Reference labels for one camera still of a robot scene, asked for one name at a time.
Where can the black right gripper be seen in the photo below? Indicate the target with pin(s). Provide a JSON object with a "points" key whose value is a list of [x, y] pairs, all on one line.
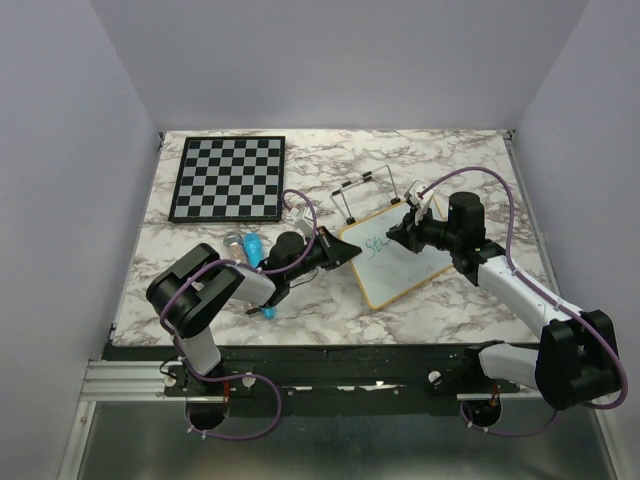
{"points": [[403, 233]]}

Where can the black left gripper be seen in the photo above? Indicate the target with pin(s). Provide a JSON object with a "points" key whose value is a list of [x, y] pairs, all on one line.
{"points": [[335, 251]]}

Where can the yellow framed whiteboard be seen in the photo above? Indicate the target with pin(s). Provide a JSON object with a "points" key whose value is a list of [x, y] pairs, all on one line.
{"points": [[385, 270]]}

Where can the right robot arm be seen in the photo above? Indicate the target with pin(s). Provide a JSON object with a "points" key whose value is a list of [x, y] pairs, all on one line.
{"points": [[574, 362]]}

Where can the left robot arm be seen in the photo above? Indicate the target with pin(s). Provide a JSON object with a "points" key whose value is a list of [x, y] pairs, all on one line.
{"points": [[188, 295]]}

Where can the blue toy microphone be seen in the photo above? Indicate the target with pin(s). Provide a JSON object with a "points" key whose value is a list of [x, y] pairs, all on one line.
{"points": [[252, 250]]}

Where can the black white chessboard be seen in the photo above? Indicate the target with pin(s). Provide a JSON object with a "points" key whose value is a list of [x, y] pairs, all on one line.
{"points": [[229, 179]]}

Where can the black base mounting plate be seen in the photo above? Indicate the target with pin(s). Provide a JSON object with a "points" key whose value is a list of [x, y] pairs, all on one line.
{"points": [[262, 381]]}

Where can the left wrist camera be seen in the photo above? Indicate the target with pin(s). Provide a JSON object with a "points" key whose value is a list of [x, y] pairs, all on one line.
{"points": [[305, 221]]}

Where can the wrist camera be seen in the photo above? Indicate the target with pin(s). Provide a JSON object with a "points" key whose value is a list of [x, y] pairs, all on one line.
{"points": [[418, 196], [305, 221]]}

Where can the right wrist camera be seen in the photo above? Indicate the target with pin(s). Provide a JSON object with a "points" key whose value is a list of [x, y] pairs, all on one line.
{"points": [[418, 196]]}

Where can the wire whiteboard stand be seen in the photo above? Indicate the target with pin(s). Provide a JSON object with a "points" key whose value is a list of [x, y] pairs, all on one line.
{"points": [[365, 193]]}

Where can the aluminium rail frame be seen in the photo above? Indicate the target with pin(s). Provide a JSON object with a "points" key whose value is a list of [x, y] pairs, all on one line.
{"points": [[132, 433]]}

